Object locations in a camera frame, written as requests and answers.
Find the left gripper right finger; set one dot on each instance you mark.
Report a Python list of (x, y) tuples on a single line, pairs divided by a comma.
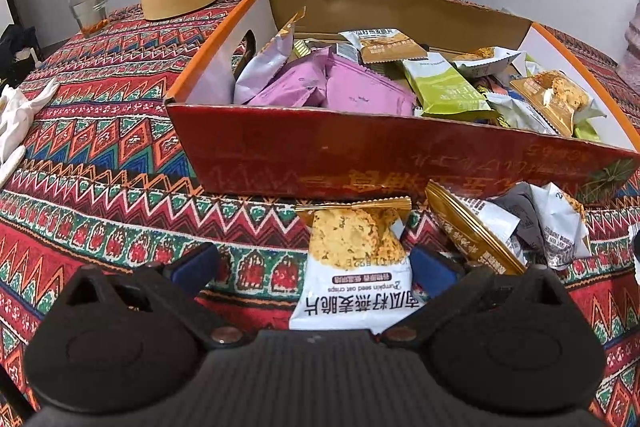
[(444, 278)]

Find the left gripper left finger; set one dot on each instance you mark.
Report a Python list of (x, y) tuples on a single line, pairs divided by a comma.
[(193, 270)]

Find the pumpkin seed oat crisp packet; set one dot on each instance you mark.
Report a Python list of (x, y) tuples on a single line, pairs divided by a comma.
[(358, 274)]

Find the gold edged snack packet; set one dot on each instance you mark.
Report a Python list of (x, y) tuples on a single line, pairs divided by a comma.
[(469, 234)]

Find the colourful patterned tablecloth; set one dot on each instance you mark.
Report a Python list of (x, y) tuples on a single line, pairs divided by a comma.
[(105, 180)]

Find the green white snack packet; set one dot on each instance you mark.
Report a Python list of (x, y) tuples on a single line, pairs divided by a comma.
[(443, 92)]

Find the pink snack packet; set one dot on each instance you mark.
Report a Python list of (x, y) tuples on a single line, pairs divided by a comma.
[(301, 83), (351, 88)]

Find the oat crisp packet right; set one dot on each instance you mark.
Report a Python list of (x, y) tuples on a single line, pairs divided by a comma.
[(558, 99)]

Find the orange cardboard snack box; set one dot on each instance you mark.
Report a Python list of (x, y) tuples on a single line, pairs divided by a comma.
[(317, 153)]

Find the lilac silver snack packet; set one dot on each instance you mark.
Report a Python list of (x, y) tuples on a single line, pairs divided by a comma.
[(265, 65)]

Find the white cloth glove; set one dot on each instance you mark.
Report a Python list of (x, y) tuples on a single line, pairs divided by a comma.
[(17, 115)]

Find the brown oat crisp packet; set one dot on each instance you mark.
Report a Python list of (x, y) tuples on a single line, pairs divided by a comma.
[(384, 45)]

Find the black folding chair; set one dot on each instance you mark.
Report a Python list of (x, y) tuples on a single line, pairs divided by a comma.
[(20, 53)]

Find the pink textured vase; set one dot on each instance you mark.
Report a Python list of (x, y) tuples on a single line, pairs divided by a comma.
[(629, 66)]

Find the glass cup with drink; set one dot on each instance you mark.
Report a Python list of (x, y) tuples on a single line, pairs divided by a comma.
[(90, 15)]

